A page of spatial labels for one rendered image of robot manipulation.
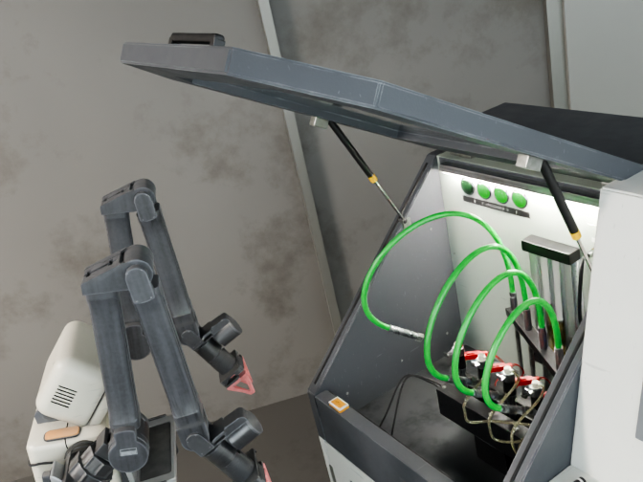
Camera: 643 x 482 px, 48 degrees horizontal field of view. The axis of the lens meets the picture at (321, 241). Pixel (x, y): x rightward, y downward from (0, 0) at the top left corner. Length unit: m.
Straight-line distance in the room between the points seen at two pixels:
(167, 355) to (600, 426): 0.86
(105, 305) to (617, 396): 0.97
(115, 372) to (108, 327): 0.10
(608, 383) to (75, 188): 2.29
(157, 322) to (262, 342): 2.11
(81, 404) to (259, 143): 1.73
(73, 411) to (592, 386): 1.07
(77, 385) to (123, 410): 0.18
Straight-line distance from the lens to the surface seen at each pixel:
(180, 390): 1.46
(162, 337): 1.40
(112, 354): 1.42
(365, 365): 2.06
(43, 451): 1.68
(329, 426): 2.00
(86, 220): 3.20
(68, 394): 1.64
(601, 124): 1.94
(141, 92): 3.04
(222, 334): 1.90
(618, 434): 1.55
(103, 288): 1.34
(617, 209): 1.42
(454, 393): 1.85
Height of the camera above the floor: 2.10
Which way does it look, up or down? 24 degrees down
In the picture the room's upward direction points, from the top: 13 degrees counter-clockwise
